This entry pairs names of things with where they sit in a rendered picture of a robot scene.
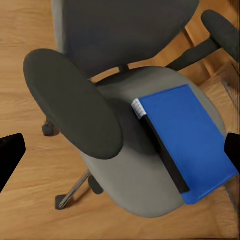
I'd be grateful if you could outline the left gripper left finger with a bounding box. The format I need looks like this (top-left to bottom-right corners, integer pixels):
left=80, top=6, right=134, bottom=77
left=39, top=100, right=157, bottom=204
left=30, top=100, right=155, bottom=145
left=0, top=133, right=26, bottom=193

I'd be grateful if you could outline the folder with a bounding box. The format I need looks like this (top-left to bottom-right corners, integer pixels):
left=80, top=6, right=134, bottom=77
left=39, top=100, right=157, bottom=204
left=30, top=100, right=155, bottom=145
left=131, top=84, right=239, bottom=206

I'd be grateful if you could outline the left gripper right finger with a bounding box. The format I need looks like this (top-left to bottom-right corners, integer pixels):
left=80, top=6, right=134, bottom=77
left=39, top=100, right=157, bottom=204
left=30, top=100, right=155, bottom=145
left=224, top=133, right=240, bottom=173

